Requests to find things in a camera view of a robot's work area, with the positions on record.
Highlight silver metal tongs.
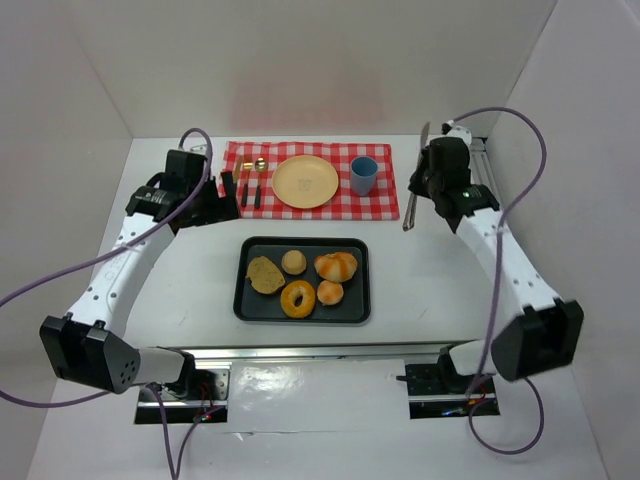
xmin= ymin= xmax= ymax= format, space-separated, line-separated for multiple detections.
xmin=402 ymin=121 xmax=430 ymax=232

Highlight small round tan muffin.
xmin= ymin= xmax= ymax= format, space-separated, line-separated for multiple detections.
xmin=281 ymin=250 xmax=307 ymax=275

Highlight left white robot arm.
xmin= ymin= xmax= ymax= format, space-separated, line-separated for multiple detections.
xmin=39 ymin=150 xmax=240 ymax=398

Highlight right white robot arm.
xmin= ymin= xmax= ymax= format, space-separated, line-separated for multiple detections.
xmin=409 ymin=134 xmax=584 ymax=388

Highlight flat brown speckled bread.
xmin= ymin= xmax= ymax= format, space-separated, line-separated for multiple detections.
xmin=246 ymin=256 xmax=286 ymax=295

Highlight red checkered cloth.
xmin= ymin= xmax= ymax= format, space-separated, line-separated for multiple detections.
xmin=223 ymin=141 xmax=399 ymax=221

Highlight blue cup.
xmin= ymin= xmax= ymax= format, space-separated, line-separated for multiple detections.
xmin=350 ymin=156 xmax=378 ymax=196

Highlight yellow plate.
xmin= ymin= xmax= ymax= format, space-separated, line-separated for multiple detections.
xmin=272 ymin=155 xmax=340 ymax=209

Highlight large swirled orange bun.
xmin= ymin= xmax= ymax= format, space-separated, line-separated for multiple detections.
xmin=314 ymin=252 xmax=358 ymax=283

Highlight small round orange bun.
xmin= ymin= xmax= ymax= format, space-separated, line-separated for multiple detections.
xmin=317 ymin=280 xmax=344 ymax=306

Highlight gold knife black handle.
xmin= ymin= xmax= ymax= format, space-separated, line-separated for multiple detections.
xmin=233 ymin=156 xmax=244 ymax=186

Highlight gold fork black handle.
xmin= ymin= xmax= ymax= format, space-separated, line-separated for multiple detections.
xmin=241 ymin=157 xmax=254 ymax=208

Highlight gold spoon black handle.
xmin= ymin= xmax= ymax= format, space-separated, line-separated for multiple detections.
xmin=254 ymin=157 xmax=268 ymax=210

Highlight orange ring donut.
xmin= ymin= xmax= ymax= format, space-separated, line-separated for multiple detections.
xmin=280 ymin=280 xmax=316 ymax=319

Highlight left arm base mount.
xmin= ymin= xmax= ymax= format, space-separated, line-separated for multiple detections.
xmin=134 ymin=361 xmax=231 ymax=425

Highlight aluminium front rail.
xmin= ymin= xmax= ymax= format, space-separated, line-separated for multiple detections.
xmin=170 ymin=341 xmax=466 ymax=362

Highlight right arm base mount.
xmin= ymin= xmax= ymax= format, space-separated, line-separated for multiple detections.
xmin=396 ymin=363 xmax=500 ymax=420

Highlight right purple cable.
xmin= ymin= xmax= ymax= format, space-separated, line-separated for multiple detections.
xmin=452 ymin=106 xmax=549 ymax=455

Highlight purple cable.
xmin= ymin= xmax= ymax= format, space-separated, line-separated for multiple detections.
xmin=0 ymin=128 xmax=216 ymax=480
xmin=452 ymin=106 xmax=549 ymax=455

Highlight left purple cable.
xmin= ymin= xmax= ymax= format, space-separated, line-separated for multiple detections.
xmin=0 ymin=128 xmax=216 ymax=480

